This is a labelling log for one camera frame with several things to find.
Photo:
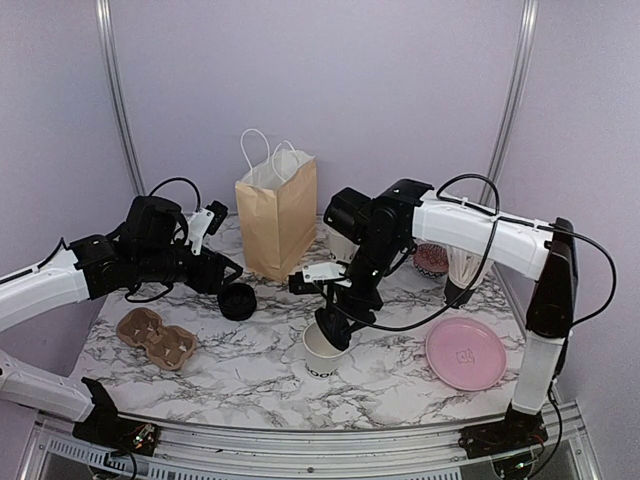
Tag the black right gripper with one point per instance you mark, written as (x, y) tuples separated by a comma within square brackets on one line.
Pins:
[(360, 312)]

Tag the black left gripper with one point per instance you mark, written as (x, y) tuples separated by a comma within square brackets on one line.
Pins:
[(207, 279)]

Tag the brown paper takeout bag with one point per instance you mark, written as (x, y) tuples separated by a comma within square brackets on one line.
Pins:
[(277, 202)]

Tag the brown cardboard cup carrier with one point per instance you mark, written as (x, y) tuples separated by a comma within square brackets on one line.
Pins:
[(166, 346)]

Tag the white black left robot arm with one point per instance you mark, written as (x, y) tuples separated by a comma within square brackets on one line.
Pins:
[(86, 269)]

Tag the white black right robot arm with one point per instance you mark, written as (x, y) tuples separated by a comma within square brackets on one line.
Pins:
[(543, 253)]

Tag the stack of black cup lids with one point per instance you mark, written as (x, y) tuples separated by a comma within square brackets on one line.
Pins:
[(238, 302)]

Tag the stack of white paper cups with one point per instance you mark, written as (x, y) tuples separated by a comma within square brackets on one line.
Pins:
[(341, 249)]

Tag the patterned red blue bowl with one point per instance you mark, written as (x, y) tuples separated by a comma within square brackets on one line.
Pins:
[(431, 260)]

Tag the black cup holding straws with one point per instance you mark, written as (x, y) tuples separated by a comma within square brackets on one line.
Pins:
[(455, 296)]

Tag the bundle of white wrapped straws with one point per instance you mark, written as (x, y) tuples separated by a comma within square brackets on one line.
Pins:
[(462, 266)]

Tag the pink plastic plate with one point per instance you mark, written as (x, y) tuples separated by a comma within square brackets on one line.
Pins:
[(465, 354)]

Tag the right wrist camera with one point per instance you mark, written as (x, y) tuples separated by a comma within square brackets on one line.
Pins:
[(316, 275)]

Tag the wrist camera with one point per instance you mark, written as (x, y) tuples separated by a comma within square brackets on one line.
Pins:
[(205, 221), (316, 275)]

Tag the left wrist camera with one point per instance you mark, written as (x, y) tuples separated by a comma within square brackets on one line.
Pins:
[(205, 221)]

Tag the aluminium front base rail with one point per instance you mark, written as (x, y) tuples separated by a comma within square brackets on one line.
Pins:
[(193, 451)]

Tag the left aluminium frame post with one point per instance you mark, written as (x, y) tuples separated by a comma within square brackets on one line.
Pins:
[(109, 51)]

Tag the aluminium frame post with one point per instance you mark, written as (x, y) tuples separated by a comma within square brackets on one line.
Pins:
[(516, 86), (109, 51)]

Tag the right aluminium frame post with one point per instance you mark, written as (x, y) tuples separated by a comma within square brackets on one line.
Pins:
[(516, 86)]

